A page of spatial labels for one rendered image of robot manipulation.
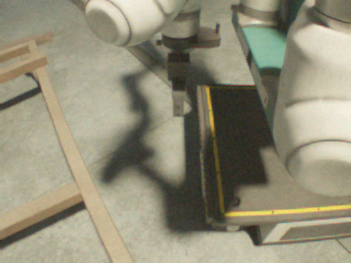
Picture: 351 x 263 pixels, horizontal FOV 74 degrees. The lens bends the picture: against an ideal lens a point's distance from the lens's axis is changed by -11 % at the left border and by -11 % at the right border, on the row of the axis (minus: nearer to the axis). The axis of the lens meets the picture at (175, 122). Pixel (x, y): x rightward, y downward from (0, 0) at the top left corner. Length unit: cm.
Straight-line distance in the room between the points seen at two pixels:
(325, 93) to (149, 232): 101
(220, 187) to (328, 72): 69
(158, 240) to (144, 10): 98
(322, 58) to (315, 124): 7
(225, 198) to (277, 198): 18
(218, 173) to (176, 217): 35
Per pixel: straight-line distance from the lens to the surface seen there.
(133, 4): 32
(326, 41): 29
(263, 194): 93
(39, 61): 164
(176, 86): 56
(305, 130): 28
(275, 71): 72
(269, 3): 92
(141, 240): 117
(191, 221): 119
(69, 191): 98
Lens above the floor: 110
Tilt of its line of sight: 46 degrees down
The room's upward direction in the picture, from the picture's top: straight up
